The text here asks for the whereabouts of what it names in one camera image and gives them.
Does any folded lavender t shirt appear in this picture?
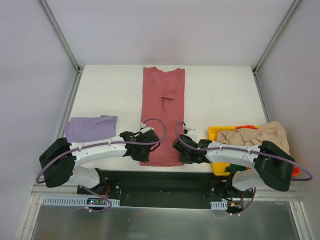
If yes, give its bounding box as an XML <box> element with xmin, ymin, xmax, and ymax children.
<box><xmin>64</xmin><ymin>115</ymin><xmax>118</xmax><ymax>143</ymax></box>

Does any right aluminium frame post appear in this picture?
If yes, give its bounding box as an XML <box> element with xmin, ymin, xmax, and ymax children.
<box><xmin>252</xmin><ymin>0</ymin><xmax>304</xmax><ymax>76</ymax></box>

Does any yellow plastic tray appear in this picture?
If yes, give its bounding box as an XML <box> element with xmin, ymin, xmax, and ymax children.
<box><xmin>207</xmin><ymin>125</ymin><xmax>259</xmax><ymax>176</ymax></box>

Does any pink red t shirt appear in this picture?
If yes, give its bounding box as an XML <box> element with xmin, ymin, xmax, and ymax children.
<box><xmin>140</xmin><ymin>67</ymin><xmax>186</xmax><ymax>167</ymax></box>

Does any white cable duct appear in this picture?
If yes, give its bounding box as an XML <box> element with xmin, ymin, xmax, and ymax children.
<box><xmin>42</xmin><ymin>196</ymin><xmax>120</xmax><ymax>208</ymax></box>
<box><xmin>210</xmin><ymin>200</ymin><xmax>228</xmax><ymax>211</ymax></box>

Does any right white cable duct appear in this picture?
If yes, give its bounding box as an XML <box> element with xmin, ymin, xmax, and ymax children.
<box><xmin>210</xmin><ymin>200</ymin><xmax>228</xmax><ymax>211</ymax></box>

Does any aluminium front frame rail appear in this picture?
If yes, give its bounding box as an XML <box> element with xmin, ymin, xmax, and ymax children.
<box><xmin>31</xmin><ymin>183</ymin><xmax>303</xmax><ymax>202</ymax></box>

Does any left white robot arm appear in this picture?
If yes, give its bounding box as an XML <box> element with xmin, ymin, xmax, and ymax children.
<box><xmin>36</xmin><ymin>127</ymin><xmax>160</xmax><ymax>195</ymax></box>

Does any orange t shirt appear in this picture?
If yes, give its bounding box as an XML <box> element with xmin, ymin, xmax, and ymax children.
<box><xmin>236</xmin><ymin>124</ymin><xmax>301</xmax><ymax>177</ymax></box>

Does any dark green t shirt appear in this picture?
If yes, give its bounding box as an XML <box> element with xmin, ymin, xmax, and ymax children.
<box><xmin>225</xmin><ymin>164</ymin><xmax>247</xmax><ymax>173</ymax></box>

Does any left white cable duct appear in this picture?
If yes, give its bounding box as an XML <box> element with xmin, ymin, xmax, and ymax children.
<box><xmin>42</xmin><ymin>196</ymin><xmax>120</xmax><ymax>208</ymax></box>

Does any beige t shirt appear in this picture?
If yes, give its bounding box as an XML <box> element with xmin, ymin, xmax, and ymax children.
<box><xmin>216</xmin><ymin>120</ymin><xmax>291</xmax><ymax>157</ymax></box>

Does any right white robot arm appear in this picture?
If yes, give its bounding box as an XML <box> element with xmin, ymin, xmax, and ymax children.
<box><xmin>172</xmin><ymin>134</ymin><xmax>295</xmax><ymax>198</ymax></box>

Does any left aluminium frame post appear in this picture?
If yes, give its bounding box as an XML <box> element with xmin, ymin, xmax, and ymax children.
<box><xmin>37</xmin><ymin>0</ymin><xmax>81</xmax><ymax>73</ymax></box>

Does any aluminium frame post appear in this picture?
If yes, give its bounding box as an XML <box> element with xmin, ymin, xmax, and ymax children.
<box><xmin>252</xmin><ymin>0</ymin><xmax>304</xmax><ymax>76</ymax></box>
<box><xmin>37</xmin><ymin>0</ymin><xmax>81</xmax><ymax>73</ymax></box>

